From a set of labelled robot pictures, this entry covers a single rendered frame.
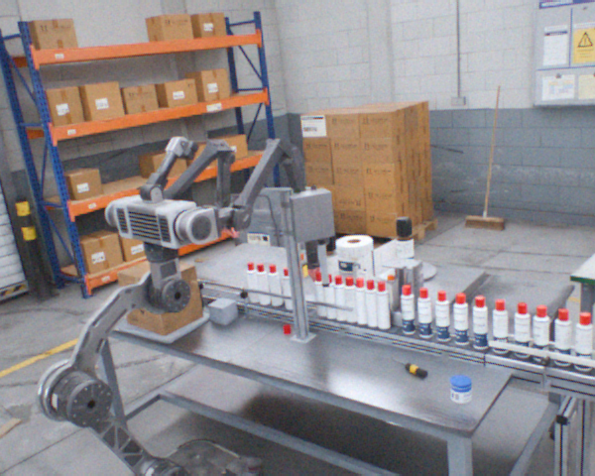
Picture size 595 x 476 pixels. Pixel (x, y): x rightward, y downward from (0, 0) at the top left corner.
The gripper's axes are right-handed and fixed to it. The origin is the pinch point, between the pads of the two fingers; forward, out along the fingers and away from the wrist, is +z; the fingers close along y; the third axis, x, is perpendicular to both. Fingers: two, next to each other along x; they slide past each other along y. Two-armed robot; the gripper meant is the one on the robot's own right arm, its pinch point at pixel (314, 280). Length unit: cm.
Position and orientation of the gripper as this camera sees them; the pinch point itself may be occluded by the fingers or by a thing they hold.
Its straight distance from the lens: 281.0
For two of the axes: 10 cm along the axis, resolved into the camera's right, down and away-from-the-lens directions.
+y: -7.9, -1.0, 6.0
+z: 1.1, 9.5, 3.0
